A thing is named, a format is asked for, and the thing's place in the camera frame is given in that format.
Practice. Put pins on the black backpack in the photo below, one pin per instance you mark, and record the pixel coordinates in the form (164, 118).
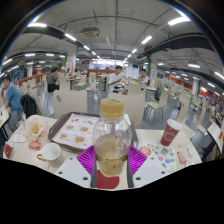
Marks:
(29, 106)

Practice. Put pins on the orange-printed white food wrapper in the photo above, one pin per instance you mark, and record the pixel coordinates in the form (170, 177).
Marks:
(35, 128)

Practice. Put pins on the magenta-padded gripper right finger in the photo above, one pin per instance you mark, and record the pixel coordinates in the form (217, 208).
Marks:
(150, 170)

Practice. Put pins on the red paper cup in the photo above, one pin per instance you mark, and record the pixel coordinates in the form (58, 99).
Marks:
(170, 133)

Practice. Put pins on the dark tray with menu liner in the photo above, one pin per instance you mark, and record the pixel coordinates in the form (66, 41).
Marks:
(71, 131)

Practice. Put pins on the small red sauce sachet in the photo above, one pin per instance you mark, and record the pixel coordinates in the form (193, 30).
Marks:
(181, 157)

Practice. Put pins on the beige dining table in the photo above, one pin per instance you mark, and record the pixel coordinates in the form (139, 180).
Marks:
(216, 135)
(3, 116)

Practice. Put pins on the white paper card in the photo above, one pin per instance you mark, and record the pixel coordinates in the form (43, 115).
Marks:
(19, 138)

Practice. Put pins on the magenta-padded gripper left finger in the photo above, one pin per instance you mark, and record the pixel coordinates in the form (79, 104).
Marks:
(73, 170)

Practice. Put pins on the flat round red coaster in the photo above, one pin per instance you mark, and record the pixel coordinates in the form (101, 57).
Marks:
(108, 182)

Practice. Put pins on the ceiling air unit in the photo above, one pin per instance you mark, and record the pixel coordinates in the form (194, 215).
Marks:
(90, 32)

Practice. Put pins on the person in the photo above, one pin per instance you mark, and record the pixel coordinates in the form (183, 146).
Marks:
(53, 80)
(13, 98)
(143, 78)
(115, 80)

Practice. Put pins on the ceiling strip lights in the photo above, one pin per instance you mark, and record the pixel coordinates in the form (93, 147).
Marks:
(178, 20)

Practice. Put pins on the red printed snack packet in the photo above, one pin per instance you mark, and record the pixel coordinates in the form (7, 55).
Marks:
(35, 145)

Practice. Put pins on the colourful printed paper flyer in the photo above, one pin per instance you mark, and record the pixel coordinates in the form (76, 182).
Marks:
(160, 155)

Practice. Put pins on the clear bottle with yellow cap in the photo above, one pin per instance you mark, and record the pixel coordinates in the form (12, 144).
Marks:
(111, 140)

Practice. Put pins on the beige dining chairs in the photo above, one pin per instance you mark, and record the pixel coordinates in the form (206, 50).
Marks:
(70, 101)

